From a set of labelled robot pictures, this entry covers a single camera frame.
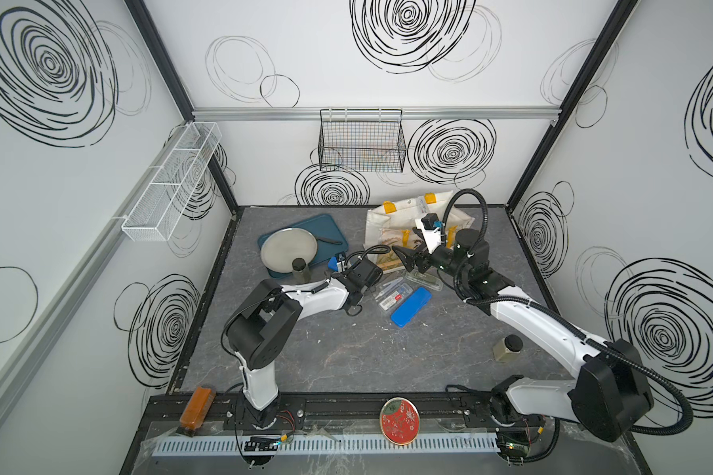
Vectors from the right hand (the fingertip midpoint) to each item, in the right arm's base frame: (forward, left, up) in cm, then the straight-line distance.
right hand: (406, 238), depth 76 cm
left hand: (-1, +13, -24) cm, 28 cm away
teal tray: (+19, +24, -25) cm, 40 cm away
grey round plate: (+15, +42, -25) cm, 51 cm away
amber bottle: (-37, +52, -24) cm, 68 cm away
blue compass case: (-6, -4, -26) cm, 27 cm away
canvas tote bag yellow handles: (+15, +2, -10) cm, 18 cm away
